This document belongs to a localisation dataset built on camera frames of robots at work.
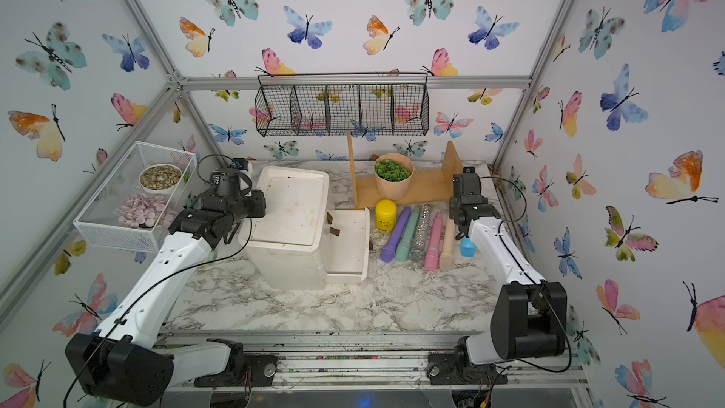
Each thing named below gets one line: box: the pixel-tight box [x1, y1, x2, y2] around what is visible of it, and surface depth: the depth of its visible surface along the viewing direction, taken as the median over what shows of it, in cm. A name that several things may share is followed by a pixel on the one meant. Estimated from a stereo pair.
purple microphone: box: [379, 206, 411, 263], surface depth 98 cm
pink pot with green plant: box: [373, 153, 416, 202], surface depth 95 cm
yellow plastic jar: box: [375, 198, 398, 234], surface depth 97 cm
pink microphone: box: [423, 211, 443, 272], surface depth 95 cm
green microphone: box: [394, 204, 421, 263], surface depth 98 cm
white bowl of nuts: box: [138, 163, 183, 195], surface depth 73 cm
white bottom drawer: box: [324, 207, 371, 285], surface depth 93 cm
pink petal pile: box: [118, 193, 177, 229], surface depth 65 cm
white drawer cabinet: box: [238, 166, 330, 291], surface depth 79 cm
